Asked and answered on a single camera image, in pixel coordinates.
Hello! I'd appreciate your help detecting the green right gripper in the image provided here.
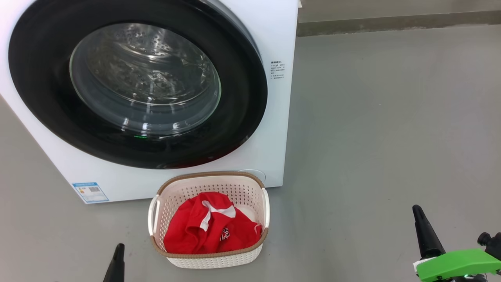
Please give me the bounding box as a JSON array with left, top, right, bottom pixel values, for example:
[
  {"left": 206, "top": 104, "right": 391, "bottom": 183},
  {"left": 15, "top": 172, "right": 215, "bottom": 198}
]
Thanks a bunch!
[{"left": 412, "top": 204, "right": 501, "bottom": 282}]

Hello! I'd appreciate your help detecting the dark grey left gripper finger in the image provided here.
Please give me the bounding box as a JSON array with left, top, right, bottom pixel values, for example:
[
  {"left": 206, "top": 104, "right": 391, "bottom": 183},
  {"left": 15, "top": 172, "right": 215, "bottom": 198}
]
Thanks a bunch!
[{"left": 103, "top": 243, "right": 125, "bottom": 282}]

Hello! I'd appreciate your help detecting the red and white garment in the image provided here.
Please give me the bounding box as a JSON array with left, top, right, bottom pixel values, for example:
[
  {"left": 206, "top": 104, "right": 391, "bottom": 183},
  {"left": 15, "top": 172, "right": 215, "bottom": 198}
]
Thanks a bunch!
[{"left": 163, "top": 192, "right": 263, "bottom": 254}]

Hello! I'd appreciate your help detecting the black round glass washer door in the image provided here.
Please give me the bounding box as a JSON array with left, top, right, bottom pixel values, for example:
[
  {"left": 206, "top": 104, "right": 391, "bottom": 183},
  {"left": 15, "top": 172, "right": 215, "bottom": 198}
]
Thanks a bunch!
[{"left": 8, "top": 0, "right": 269, "bottom": 170}]

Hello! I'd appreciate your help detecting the cream perforated laundry basket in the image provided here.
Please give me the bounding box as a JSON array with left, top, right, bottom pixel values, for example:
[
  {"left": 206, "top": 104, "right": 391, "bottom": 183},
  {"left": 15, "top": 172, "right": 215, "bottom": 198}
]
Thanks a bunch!
[{"left": 148, "top": 171, "right": 270, "bottom": 269}]

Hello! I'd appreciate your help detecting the white front-load washing machine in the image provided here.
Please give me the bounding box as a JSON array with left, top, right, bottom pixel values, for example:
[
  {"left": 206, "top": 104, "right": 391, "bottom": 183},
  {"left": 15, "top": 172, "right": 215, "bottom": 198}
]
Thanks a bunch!
[{"left": 0, "top": 0, "right": 300, "bottom": 204}]

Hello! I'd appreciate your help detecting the steel washer drum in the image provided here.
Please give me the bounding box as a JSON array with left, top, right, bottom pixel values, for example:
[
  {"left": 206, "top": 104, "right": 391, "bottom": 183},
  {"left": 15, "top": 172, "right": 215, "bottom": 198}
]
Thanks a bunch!
[{"left": 70, "top": 23, "right": 222, "bottom": 136}]

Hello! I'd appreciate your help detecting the printed warning text label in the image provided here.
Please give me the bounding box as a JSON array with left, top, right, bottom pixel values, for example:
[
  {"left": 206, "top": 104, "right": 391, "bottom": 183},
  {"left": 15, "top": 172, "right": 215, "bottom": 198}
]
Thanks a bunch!
[{"left": 270, "top": 61, "right": 285, "bottom": 80}]

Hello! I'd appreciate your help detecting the blue energy label sticker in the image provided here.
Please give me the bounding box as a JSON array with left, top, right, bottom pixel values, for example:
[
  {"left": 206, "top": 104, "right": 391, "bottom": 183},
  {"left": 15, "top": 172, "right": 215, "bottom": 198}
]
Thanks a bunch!
[{"left": 72, "top": 182, "right": 109, "bottom": 203}]

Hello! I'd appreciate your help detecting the round white drain filter cover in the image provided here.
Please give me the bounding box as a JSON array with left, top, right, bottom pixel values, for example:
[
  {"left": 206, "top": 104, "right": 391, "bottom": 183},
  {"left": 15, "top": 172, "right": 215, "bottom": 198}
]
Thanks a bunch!
[{"left": 237, "top": 169, "right": 266, "bottom": 183}]

